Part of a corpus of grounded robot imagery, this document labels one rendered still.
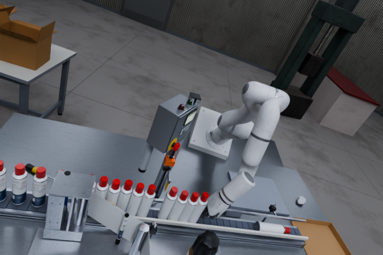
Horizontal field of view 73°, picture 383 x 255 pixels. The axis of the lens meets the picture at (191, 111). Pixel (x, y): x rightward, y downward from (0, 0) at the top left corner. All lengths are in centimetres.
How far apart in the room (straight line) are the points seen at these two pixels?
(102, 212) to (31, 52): 161
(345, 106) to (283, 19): 309
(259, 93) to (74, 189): 86
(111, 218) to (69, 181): 24
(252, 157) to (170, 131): 39
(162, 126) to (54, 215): 51
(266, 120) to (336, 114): 519
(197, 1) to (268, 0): 190
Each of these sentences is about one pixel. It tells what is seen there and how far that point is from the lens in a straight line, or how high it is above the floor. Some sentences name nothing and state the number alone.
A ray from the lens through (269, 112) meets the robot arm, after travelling 113.
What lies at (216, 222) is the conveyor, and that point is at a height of 88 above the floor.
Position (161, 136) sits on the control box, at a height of 135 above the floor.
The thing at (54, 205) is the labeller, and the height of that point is 108.
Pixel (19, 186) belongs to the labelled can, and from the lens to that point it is 126.
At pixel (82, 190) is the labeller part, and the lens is 106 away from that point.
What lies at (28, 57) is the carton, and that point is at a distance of 250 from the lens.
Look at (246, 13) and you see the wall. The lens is 780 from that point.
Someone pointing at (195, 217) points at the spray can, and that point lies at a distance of 136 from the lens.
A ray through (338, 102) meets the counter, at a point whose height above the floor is 61.
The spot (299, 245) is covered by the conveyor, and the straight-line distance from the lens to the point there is 174.
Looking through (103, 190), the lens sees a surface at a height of 104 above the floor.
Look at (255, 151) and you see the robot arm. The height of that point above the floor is 138.
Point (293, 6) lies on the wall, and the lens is 802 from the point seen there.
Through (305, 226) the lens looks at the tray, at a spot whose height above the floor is 83.
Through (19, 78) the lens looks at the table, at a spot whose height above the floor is 78.
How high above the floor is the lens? 195
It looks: 28 degrees down
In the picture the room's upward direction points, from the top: 23 degrees clockwise
